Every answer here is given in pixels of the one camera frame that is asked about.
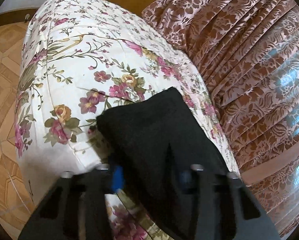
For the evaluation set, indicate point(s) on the black pants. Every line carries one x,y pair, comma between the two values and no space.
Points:
153,141

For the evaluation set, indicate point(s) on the white floral bedspread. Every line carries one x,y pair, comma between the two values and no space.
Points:
79,59

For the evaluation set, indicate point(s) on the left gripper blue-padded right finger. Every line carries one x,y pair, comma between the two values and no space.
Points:
185,180

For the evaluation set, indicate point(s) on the brown floral curtain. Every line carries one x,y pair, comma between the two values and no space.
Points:
247,52

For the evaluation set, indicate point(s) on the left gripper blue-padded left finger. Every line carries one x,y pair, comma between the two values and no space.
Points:
114,180

